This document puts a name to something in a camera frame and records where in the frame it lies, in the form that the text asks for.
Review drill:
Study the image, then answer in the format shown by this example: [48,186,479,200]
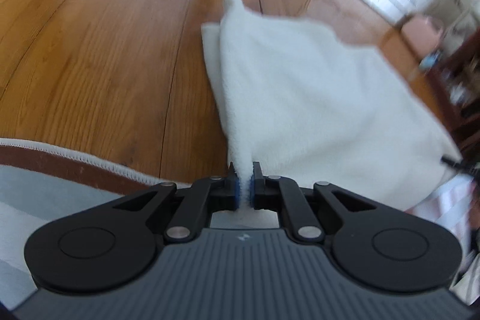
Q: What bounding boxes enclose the white fleece garment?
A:
[201,0,460,227]

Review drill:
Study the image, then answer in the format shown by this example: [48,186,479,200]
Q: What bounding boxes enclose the red grey white checked rug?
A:
[1,138,161,310]

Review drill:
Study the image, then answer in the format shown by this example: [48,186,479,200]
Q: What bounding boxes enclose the dark wooden furniture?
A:
[426,32,479,161]

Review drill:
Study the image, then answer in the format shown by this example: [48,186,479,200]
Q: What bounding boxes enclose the pink stool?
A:
[400,14,445,59]

